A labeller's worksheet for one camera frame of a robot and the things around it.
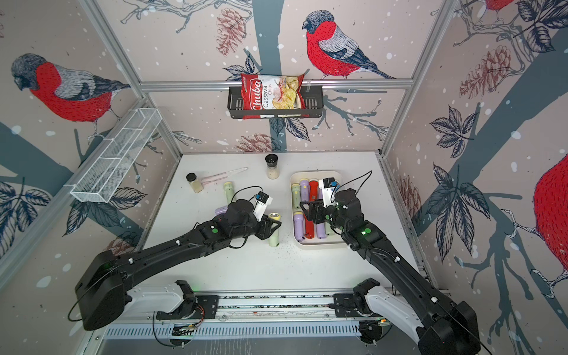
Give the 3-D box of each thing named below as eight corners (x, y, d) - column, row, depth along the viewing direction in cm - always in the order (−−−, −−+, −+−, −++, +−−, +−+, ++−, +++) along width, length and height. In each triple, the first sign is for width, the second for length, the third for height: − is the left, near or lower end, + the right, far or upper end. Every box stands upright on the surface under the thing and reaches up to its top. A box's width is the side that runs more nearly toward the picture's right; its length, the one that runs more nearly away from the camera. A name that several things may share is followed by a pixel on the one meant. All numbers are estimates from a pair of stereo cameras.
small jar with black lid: (192, 193, 107) (184, 180, 99) (195, 185, 110) (187, 172, 103) (202, 193, 107) (195, 180, 99) (204, 185, 110) (198, 172, 102)
